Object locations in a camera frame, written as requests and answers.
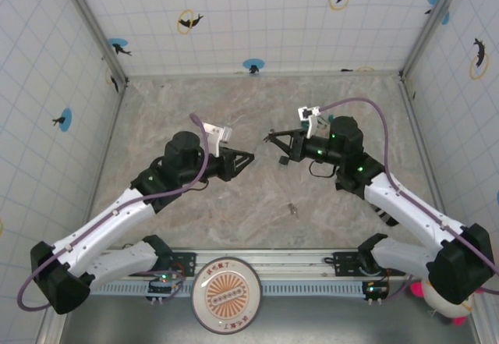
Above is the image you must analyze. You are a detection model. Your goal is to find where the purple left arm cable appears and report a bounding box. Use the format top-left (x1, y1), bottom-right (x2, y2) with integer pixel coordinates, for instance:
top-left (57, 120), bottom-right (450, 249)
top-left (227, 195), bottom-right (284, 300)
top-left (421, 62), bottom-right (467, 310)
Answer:
top-left (16, 112), bottom-right (210, 314)

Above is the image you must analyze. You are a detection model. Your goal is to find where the white pink plush toy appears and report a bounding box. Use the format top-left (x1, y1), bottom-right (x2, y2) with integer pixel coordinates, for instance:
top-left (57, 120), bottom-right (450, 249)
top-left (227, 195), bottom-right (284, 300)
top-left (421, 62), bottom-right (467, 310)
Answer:
top-left (408, 279), bottom-right (475, 326)

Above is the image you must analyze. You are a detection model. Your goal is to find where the aluminium table edge bar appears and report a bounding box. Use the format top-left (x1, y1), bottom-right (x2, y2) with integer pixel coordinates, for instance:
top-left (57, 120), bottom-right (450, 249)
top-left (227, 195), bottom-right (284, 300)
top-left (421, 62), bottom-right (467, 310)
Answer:
top-left (399, 78), bottom-right (445, 220)
top-left (83, 80), bottom-right (129, 224)
top-left (125, 69), bottom-right (403, 79)

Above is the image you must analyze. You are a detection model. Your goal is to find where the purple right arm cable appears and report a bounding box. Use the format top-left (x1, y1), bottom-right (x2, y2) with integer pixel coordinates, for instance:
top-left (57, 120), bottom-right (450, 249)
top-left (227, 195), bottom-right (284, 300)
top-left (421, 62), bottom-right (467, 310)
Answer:
top-left (318, 97), bottom-right (499, 306)

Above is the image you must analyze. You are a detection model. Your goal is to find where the round plate with orange print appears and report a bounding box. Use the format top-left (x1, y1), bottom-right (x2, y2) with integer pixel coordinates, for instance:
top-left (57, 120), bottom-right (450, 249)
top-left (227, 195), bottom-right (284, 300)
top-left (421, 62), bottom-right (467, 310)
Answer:
top-left (190, 257), bottom-right (263, 335)

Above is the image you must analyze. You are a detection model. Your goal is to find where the white slotted cable duct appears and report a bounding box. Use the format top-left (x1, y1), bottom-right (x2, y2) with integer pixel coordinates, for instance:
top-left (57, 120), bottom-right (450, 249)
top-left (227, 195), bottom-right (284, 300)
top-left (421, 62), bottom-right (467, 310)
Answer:
top-left (89, 281), bottom-right (410, 297)

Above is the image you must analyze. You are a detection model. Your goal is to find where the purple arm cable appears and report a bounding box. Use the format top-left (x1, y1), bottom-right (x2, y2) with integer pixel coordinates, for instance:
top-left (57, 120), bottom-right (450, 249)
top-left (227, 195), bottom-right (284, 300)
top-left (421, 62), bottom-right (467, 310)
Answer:
top-left (16, 112), bottom-right (210, 314)
top-left (318, 97), bottom-right (499, 306)

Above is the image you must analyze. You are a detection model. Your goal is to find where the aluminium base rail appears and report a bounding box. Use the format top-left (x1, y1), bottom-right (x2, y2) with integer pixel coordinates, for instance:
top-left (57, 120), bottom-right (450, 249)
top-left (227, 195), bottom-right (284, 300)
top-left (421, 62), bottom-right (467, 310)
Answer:
top-left (91, 247), bottom-right (430, 282)

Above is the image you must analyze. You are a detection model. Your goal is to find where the aluminium corner post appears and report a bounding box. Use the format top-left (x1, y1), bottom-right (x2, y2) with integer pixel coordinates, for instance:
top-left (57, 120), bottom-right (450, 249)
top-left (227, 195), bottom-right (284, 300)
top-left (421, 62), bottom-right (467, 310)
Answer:
top-left (57, 0), bottom-right (129, 87)
top-left (398, 0), bottom-right (471, 82)

